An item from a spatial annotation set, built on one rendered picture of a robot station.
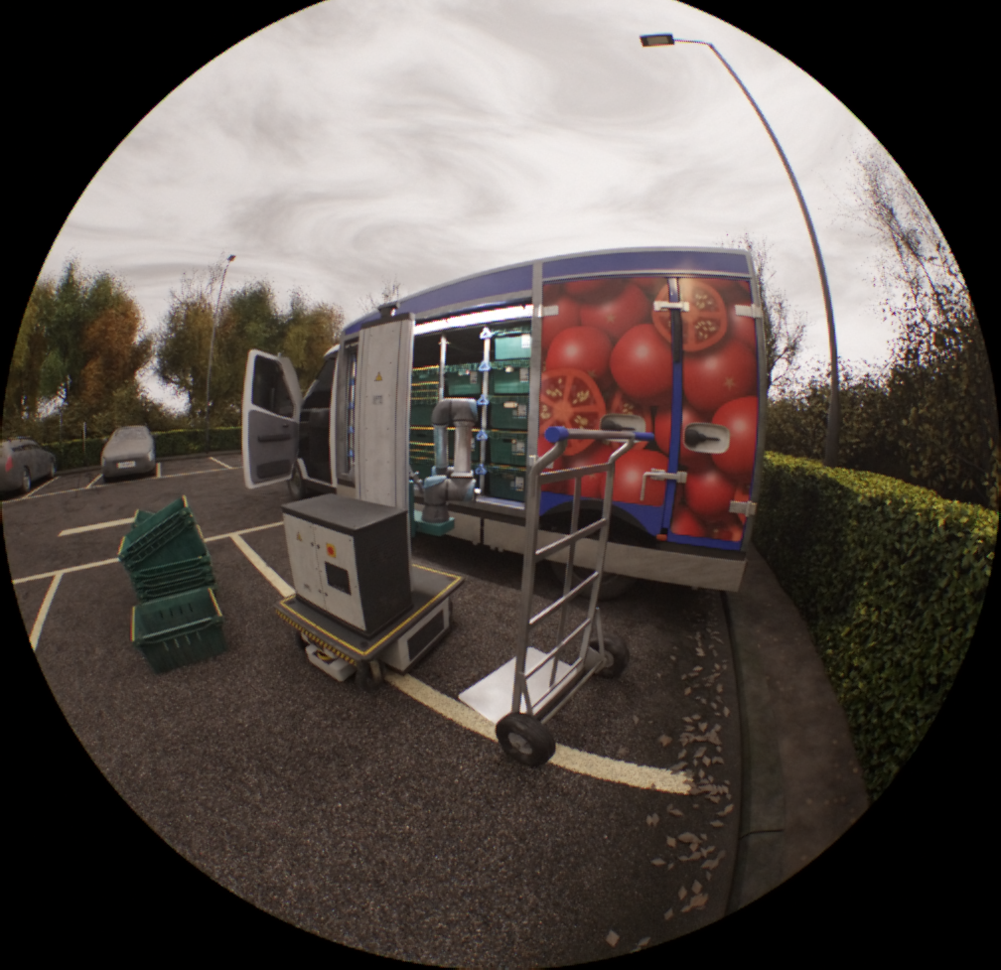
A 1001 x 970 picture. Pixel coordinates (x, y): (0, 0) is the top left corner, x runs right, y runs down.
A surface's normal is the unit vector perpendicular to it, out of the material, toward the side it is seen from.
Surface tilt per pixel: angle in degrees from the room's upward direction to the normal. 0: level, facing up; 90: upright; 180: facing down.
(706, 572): 90
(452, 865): 0
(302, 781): 0
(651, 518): 90
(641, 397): 90
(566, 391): 90
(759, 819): 0
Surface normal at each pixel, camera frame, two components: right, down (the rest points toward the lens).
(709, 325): -0.49, 0.11
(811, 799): -0.07, -0.99
